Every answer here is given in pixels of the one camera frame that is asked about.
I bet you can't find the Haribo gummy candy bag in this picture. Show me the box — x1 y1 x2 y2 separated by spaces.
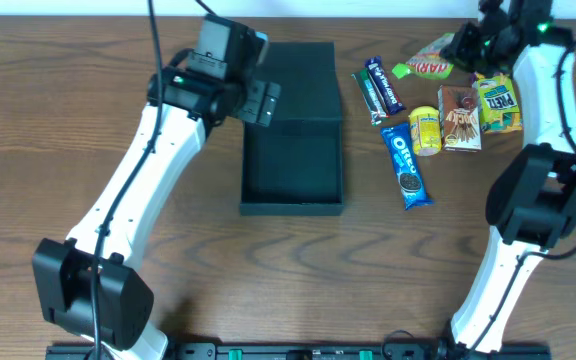
392 33 454 80

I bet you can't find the dark green gift box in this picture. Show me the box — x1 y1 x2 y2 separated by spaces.
239 42 344 216

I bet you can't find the blue Oreo cookie pack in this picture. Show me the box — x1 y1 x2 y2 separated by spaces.
380 124 434 210

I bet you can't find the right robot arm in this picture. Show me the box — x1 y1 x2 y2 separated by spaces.
434 0 576 359

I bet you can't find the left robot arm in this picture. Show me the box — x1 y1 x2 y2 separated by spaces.
32 14 281 359

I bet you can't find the green Pretz box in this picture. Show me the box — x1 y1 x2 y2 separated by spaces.
472 73 523 134

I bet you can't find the brown Pocky box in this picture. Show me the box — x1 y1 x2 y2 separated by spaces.
438 85 482 152

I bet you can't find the small yellow can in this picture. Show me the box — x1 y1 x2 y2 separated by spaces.
409 106 442 156

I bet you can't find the purple Dairy Milk bar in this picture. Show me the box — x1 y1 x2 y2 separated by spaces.
364 56 406 115

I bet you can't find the green chocolate bar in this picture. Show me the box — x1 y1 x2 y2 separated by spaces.
352 69 389 126

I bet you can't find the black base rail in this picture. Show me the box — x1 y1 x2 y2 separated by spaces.
44 341 552 360

